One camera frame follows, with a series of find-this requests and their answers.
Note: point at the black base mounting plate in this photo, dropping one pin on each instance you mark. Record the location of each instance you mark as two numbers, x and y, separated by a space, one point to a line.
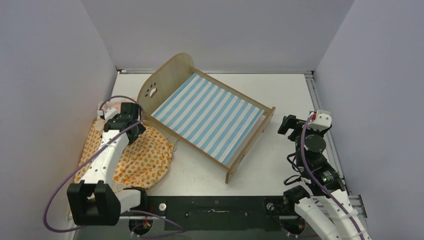
218 213

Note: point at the wooden pet bed frame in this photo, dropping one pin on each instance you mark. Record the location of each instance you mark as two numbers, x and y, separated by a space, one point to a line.
169 77

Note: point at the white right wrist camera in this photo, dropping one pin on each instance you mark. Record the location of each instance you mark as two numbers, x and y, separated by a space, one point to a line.
321 120

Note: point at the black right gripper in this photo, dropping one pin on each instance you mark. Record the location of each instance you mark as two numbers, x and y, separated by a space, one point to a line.
292 122

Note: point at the orange patterned bed cushion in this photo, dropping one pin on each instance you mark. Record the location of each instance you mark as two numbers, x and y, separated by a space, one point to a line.
146 161

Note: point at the blue striped bed fabric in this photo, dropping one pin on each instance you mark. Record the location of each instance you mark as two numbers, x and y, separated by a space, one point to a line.
211 118

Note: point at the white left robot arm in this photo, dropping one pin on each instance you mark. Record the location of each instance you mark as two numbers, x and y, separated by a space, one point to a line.
92 201

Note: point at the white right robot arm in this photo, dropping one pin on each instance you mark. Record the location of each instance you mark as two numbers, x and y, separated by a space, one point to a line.
324 203

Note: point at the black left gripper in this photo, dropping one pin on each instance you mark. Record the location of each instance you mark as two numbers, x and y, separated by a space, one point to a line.
141 130

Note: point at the pink frilled small pillow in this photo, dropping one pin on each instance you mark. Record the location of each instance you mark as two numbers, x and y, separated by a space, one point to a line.
111 107

